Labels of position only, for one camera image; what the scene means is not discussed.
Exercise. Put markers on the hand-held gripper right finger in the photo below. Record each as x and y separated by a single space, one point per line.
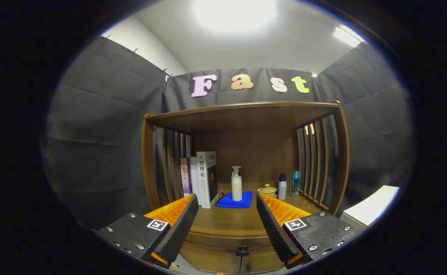
275 229

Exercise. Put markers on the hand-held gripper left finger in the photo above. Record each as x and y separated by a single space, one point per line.
181 225

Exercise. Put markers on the black drawer knob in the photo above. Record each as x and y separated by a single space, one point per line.
242 251

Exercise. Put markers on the brown wooden drawer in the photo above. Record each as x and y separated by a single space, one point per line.
216 250

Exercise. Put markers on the wooden countertop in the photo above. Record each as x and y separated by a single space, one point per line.
231 219

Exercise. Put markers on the white drawer unit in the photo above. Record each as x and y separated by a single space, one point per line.
372 206

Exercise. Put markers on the brown wooden cabinet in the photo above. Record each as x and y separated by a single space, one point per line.
246 118

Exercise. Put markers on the beige lidded teacup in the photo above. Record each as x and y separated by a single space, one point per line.
268 190

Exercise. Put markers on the white bottle with blue cap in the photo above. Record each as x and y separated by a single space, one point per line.
282 189

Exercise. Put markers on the thin white book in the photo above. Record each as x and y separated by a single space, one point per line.
195 179

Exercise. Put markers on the purple book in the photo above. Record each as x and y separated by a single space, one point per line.
185 177

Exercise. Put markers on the teal bottle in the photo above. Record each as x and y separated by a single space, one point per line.
295 185

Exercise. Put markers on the blue folded cloth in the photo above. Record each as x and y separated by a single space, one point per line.
227 202

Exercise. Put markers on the thick white and black book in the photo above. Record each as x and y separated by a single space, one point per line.
207 179

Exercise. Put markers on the white pump bottle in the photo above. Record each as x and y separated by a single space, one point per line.
237 189

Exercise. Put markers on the ceiling tube light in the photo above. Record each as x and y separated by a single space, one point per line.
345 37

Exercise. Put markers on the round ceiling light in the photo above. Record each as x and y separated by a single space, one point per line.
235 13

